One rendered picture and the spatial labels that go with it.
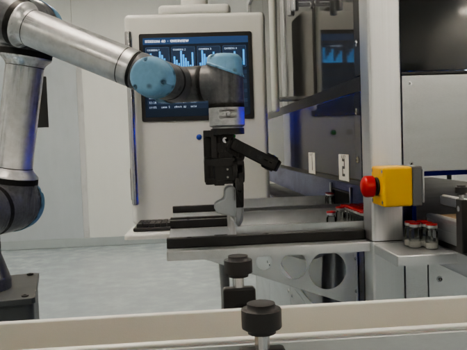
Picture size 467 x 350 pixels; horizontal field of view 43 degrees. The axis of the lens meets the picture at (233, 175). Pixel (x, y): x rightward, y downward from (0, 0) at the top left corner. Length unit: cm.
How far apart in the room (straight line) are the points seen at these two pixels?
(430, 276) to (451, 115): 32
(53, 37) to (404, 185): 72
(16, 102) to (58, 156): 540
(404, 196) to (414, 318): 68
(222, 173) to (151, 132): 95
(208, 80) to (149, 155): 96
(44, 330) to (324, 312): 19
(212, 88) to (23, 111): 45
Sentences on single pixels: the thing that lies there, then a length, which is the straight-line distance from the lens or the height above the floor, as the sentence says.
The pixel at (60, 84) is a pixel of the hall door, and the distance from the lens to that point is 685.
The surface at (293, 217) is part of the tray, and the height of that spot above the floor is 89.
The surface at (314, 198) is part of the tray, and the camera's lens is 184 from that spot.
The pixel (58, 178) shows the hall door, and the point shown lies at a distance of 683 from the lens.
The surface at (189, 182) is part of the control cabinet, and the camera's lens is 215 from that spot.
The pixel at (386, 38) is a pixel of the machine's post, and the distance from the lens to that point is 121.
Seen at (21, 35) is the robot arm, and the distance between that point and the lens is 129.
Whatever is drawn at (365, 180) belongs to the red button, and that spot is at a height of 101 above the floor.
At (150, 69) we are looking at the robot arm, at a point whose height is 122.
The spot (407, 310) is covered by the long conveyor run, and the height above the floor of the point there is 96.
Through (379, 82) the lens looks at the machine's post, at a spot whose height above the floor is 119.
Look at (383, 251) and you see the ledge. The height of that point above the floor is 87.
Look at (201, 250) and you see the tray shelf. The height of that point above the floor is 88.
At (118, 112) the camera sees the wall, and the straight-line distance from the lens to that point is 674.
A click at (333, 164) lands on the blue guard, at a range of 147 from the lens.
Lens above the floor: 108
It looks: 3 degrees down
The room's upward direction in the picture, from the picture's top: 2 degrees counter-clockwise
